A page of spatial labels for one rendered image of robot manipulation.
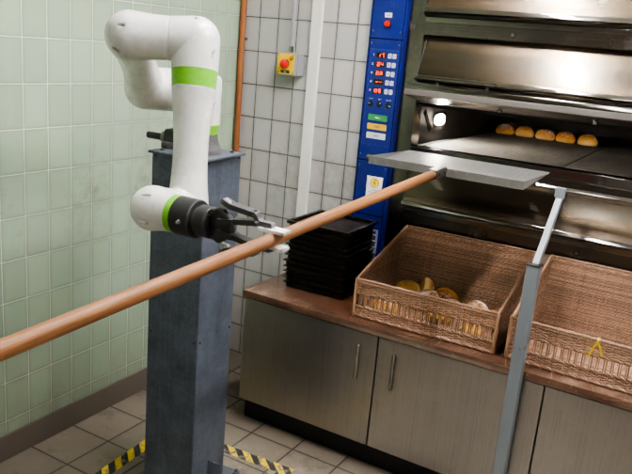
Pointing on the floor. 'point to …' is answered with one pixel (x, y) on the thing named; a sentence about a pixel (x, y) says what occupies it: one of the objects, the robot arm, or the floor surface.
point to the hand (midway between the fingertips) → (273, 238)
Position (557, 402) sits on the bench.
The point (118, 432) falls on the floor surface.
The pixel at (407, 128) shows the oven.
